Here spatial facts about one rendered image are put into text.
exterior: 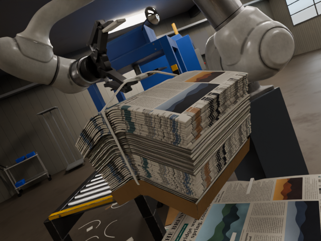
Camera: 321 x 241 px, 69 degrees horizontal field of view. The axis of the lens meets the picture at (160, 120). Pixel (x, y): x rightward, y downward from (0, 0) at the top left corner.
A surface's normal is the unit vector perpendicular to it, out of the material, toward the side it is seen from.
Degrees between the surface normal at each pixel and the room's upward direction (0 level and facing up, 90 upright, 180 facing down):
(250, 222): 0
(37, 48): 104
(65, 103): 90
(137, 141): 91
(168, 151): 91
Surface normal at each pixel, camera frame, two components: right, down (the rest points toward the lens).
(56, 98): 0.33, 0.02
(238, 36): -0.51, 0.19
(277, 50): 0.20, 0.19
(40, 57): 0.70, 0.12
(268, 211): -0.41, -0.90
